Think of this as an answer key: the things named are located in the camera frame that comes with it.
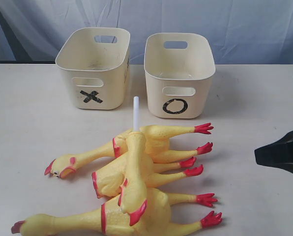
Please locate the headless rubber chicken body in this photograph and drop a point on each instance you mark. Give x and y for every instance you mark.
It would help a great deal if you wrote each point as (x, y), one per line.
(108, 179)

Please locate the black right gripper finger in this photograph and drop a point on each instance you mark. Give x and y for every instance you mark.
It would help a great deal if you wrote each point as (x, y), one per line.
(278, 154)

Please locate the rubber chicken head neck piece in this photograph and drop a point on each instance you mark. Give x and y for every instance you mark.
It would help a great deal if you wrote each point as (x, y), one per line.
(133, 198)

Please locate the whole rubber chicken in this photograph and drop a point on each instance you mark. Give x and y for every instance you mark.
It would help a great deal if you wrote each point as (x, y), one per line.
(111, 221)
(157, 147)

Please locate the cream bin marked X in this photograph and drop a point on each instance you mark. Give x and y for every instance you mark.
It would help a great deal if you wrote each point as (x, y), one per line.
(94, 65)

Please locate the cream bin marked O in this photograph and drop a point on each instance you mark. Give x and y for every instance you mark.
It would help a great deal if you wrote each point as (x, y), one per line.
(179, 68)

